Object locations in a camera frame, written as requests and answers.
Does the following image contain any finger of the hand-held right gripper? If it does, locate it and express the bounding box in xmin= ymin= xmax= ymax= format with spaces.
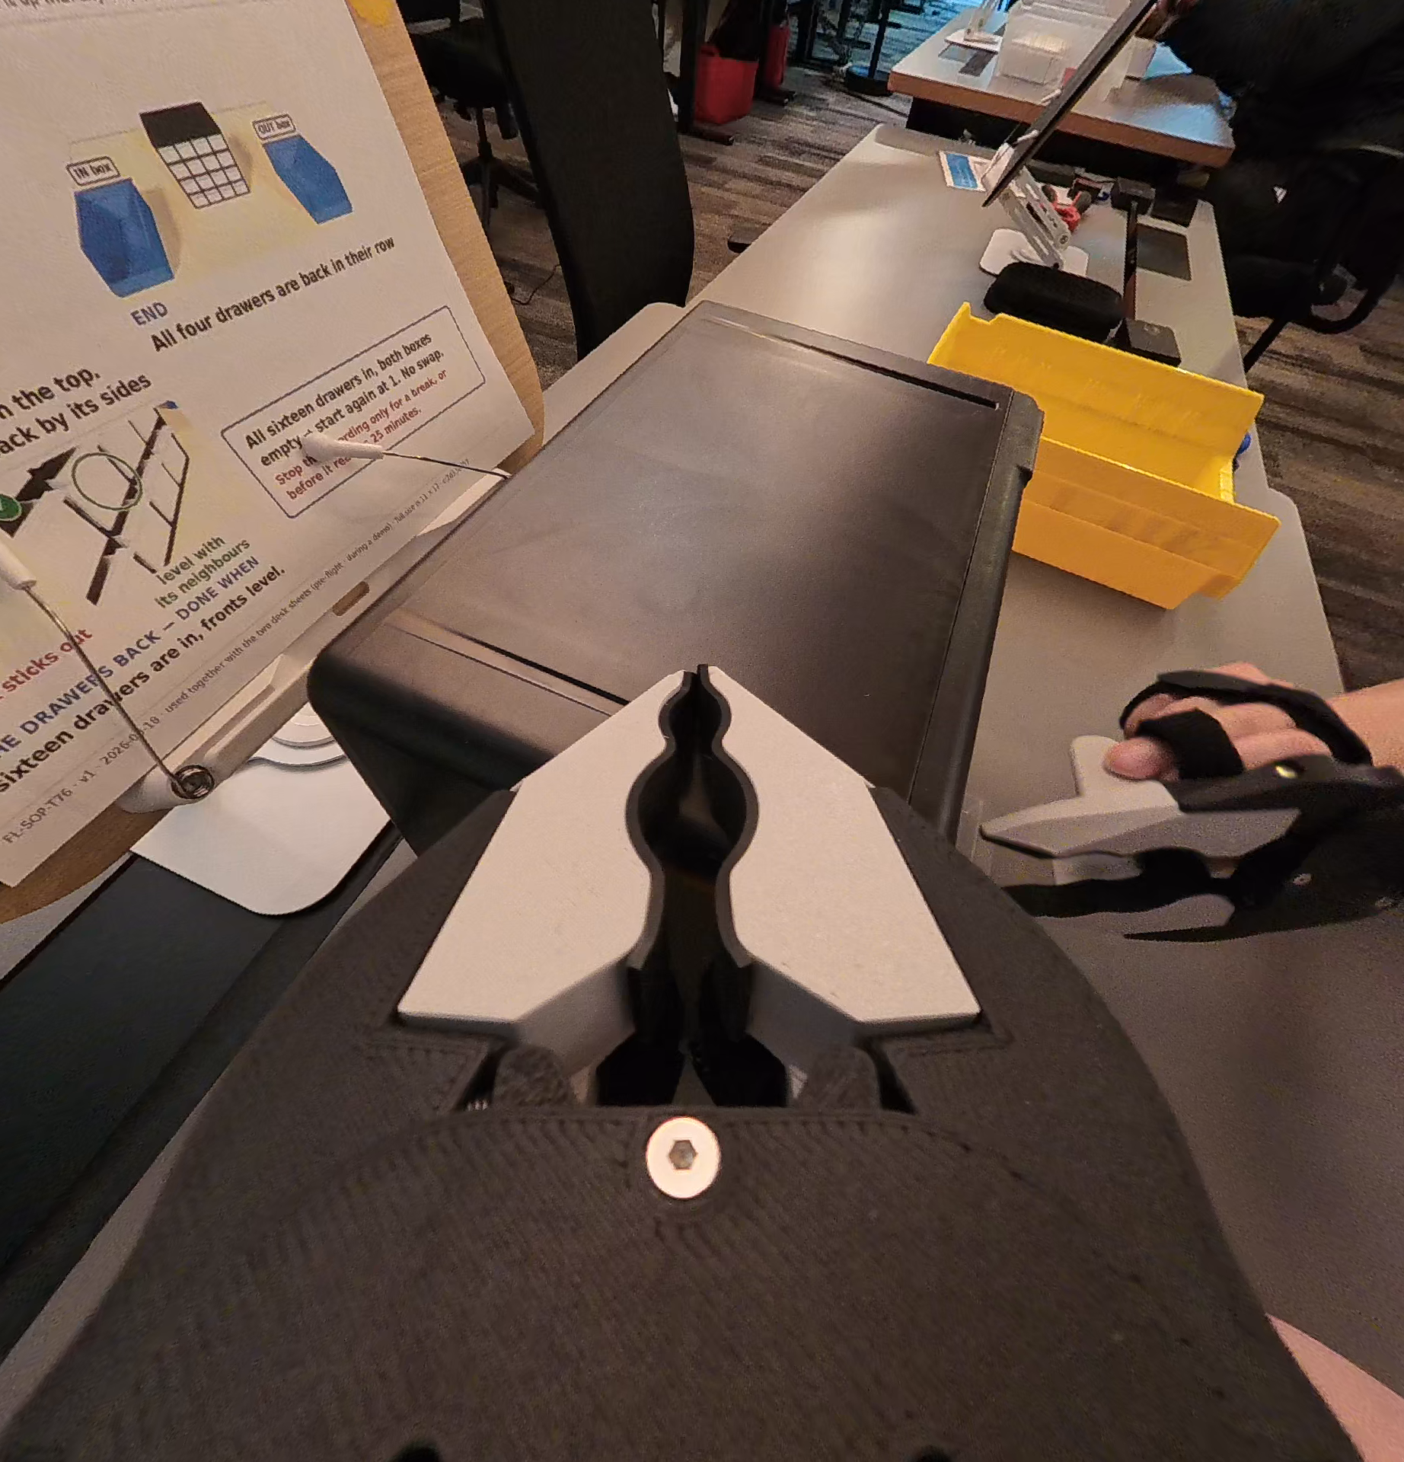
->
xmin=980 ymin=736 xmax=1189 ymax=861
xmin=1043 ymin=847 xmax=1240 ymax=939

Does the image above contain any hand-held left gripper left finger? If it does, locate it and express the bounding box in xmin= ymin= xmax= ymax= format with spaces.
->
xmin=396 ymin=665 xmax=702 ymax=1071

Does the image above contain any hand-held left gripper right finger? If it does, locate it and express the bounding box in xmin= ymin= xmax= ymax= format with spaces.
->
xmin=700 ymin=665 xmax=982 ymax=1071

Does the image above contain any black drawer cabinet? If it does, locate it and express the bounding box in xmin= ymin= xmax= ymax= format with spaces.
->
xmin=310 ymin=299 xmax=1045 ymax=838

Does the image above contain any person's right forearm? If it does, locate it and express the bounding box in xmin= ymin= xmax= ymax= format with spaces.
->
xmin=1329 ymin=673 xmax=1404 ymax=774

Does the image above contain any person's right hand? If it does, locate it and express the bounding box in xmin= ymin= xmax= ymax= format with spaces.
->
xmin=1106 ymin=663 xmax=1348 ymax=784

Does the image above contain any white flat stand base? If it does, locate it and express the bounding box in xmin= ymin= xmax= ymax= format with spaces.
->
xmin=130 ymin=702 xmax=390 ymax=916

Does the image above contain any yellow plastic bin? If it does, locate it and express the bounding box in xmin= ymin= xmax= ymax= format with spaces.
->
xmin=928 ymin=303 xmax=1281 ymax=613

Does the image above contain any instruction sheet on stand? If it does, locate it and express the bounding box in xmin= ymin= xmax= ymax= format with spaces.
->
xmin=0 ymin=0 xmax=545 ymax=932

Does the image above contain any black oval case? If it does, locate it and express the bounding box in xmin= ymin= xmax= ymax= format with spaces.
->
xmin=984 ymin=263 xmax=1124 ymax=341

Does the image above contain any person's leg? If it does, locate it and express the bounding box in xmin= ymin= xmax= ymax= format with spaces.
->
xmin=1273 ymin=1315 xmax=1404 ymax=1462

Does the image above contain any white tablet stand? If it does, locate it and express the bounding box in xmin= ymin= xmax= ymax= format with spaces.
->
xmin=984 ymin=165 xmax=1091 ymax=276

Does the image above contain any black mallet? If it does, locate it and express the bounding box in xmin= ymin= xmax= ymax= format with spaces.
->
xmin=1110 ymin=177 xmax=1160 ymax=322

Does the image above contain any printed instruction sheet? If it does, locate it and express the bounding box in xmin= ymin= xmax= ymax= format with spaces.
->
xmin=0 ymin=0 xmax=539 ymax=889

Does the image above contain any wooden-top desk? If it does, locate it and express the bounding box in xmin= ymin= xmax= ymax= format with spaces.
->
xmin=886 ymin=0 xmax=1237 ymax=173

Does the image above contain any dark tablet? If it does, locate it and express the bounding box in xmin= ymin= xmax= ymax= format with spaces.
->
xmin=980 ymin=0 xmax=1160 ymax=207

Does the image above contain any black office chair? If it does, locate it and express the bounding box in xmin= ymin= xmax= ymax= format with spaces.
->
xmin=490 ymin=0 xmax=695 ymax=357

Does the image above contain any black chair base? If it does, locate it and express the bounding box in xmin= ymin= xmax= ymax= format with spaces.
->
xmin=409 ymin=0 xmax=543 ymax=221

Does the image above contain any white box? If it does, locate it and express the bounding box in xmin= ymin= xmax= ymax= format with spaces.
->
xmin=991 ymin=0 xmax=1074 ymax=83

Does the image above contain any red bin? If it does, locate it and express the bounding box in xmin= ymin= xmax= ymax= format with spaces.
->
xmin=695 ymin=23 xmax=794 ymax=125

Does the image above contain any white-tipped wire page holder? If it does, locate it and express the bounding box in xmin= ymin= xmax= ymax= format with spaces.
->
xmin=302 ymin=431 xmax=511 ymax=479
xmin=0 ymin=520 xmax=214 ymax=799

